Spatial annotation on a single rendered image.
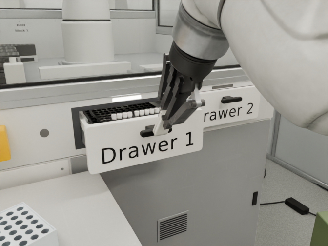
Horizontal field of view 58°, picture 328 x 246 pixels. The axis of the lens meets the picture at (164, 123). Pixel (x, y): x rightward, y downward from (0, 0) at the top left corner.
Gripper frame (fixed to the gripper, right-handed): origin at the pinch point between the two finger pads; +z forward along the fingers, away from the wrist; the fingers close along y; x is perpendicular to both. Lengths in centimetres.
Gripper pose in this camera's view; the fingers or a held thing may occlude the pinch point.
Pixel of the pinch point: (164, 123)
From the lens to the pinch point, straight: 60.5
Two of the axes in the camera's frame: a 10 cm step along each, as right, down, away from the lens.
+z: -2.6, 6.0, 7.6
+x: -8.9, 1.5, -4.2
